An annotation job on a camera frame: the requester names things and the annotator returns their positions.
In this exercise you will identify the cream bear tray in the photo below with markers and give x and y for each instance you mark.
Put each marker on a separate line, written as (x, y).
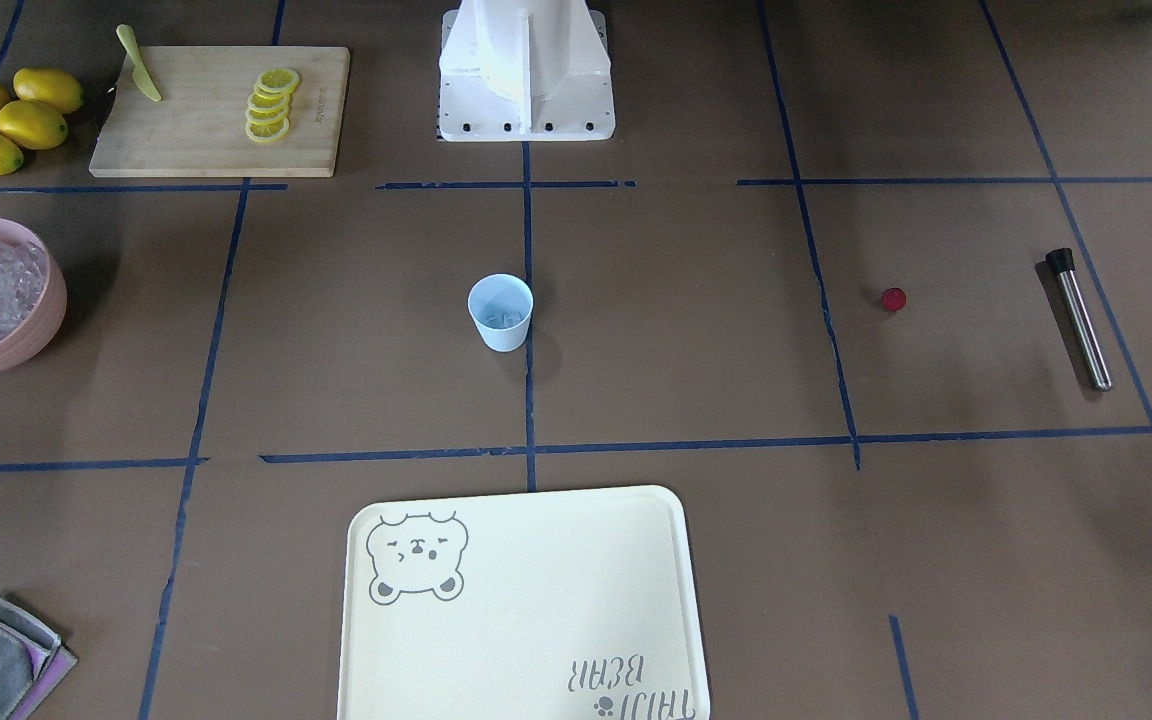
(573, 604)

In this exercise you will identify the red strawberry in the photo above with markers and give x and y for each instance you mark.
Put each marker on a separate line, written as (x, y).
(894, 299)

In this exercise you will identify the clear ice cube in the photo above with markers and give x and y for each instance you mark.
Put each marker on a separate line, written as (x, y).
(500, 318)

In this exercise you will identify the wooden cutting board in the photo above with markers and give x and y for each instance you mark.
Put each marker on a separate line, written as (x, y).
(196, 130)

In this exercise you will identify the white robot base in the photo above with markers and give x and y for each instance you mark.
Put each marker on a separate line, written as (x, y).
(524, 71)

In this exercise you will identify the lemon slice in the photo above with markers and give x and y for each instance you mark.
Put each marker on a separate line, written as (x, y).
(267, 132)
(277, 81)

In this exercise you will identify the yellow green knife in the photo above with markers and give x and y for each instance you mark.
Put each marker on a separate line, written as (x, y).
(140, 76)

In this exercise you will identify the pink bowl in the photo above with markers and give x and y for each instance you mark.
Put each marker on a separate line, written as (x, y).
(41, 325)

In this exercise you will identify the light blue cup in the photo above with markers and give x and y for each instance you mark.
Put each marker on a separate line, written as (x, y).
(500, 305)

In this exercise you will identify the steel muddler black tip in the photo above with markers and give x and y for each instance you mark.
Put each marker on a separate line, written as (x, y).
(1063, 268)

